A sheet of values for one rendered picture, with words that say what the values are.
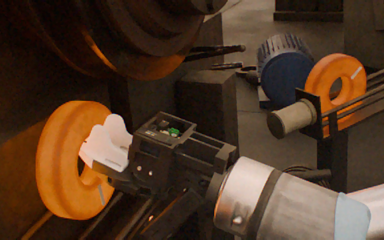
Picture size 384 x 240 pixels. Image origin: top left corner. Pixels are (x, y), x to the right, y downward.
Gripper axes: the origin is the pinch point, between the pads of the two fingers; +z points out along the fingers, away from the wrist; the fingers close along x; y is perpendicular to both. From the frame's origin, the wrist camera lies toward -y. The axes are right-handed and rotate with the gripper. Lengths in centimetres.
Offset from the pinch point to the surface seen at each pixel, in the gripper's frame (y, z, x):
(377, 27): -57, -18, -289
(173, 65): 5.2, -2.3, -21.7
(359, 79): -6, -27, -70
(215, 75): -4.3, -2.8, -43.5
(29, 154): -2.0, 5.8, 3.1
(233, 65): 5.5, -10.0, -28.1
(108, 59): 11.4, -0.5, -3.7
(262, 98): -94, 25, -229
